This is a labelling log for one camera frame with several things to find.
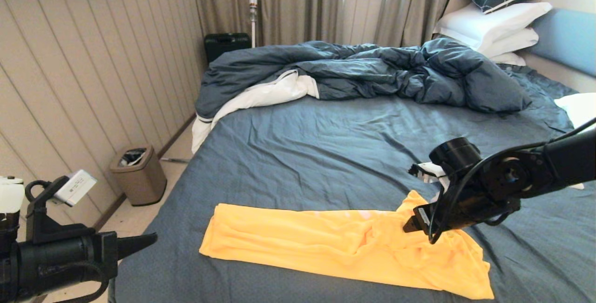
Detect blue headboard pad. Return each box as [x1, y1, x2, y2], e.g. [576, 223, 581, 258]
[528, 8, 596, 78]

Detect beige bed headboard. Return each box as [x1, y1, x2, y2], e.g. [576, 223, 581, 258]
[442, 0, 596, 93]

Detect dark trash bag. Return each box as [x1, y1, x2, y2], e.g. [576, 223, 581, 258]
[120, 149, 148, 168]

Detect yellow t-shirt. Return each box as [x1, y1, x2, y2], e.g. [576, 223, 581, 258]
[199, 190, 495, 300]

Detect beige trash bin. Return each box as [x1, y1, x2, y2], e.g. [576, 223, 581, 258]
[109, 145, 168, 207]

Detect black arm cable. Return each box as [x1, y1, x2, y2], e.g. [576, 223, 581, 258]
[54, 261, 110, 303]
[427, 118, 596, 245]

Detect wide beige curtain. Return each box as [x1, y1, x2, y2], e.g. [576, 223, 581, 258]
[190, 0, 345, 47]

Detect crumpled dark blue duvet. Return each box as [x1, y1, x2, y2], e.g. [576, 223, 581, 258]
[195, 39, 532, 120]

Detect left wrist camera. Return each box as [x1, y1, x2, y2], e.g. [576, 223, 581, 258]
[0, 169, 98, 214]

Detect dark blue bed sheet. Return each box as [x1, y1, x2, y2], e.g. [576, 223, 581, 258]
[108, 62, 596, 303]

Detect small white pillow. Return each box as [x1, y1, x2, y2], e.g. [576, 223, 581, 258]
[489, 52, 528, 67]

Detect narrow beige curtain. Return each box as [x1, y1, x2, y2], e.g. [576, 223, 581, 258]
[373, 0, 492, 48]

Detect white duvet lining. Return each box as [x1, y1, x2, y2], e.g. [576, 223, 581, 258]
[191, 69, 320, 153]

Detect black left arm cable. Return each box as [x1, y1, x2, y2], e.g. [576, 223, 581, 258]
[54, 261, 110, 303]

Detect large white pillow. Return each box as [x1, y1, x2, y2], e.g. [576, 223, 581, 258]
[434, 1, 553, 52]

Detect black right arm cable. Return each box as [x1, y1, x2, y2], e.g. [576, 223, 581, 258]
[427, 118, 596, 245]

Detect medium white pillow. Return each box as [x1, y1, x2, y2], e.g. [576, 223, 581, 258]
[477, 27, 540, 58]

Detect black suitcase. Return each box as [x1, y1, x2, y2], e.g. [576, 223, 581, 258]
[204, 33, 252, 64]

